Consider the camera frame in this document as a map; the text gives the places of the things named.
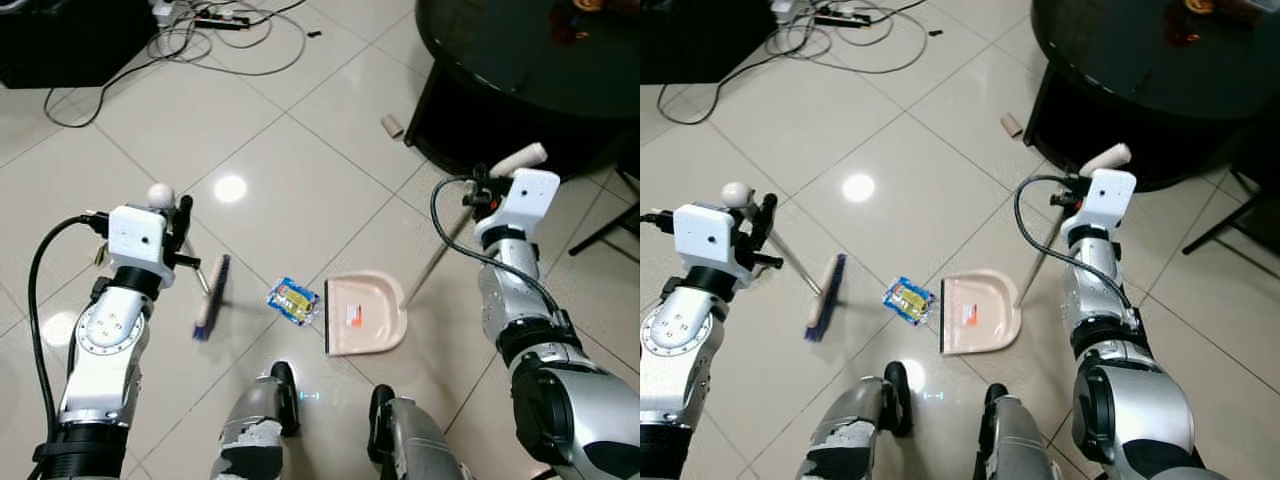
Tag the black round table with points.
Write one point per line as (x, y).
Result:
(1150, 80)
(520, 70)

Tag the grey robot leg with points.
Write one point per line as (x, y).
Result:
(850, 425)
(1015, 440)
(250, 425)
(410, 440)

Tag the white plug adapter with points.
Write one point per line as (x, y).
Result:
(782, 10)
(161, 12)

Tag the grey right robot leg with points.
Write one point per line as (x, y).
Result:
(1015, 440)
(410, 440)

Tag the blue yellow snack wrapper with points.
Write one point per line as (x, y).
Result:
(293, 302)
(909, 302)

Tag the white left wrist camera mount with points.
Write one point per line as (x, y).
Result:
(705, 240)
(135, 240)

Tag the small cardboard roll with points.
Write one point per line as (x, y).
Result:
(391, 126)
(1012, 125)

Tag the blue bristle broom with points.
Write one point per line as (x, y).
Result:
(212, 300)
(826, 300)

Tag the orange item on table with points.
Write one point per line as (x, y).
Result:
(1198, 10)
(578, 8)

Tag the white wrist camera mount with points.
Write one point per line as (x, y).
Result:
(1105, 205)
(705, 240)
(525, 200)
(135, 240)

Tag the black chair leg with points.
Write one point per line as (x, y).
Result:
(1225, 225)
(605, 225)

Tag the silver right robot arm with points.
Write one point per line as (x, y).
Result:
(1140, 410)
(575, 400)

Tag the black cabinet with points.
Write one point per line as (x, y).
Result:
(700, 40)
(70, 40)

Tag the black power strip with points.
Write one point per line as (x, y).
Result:
(842, 18)
(222, 19)

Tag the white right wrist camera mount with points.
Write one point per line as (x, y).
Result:
(1105, 205)
(525, 200)

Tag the grey left robot leg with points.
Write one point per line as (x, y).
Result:
(850, 425)
(250, 425)

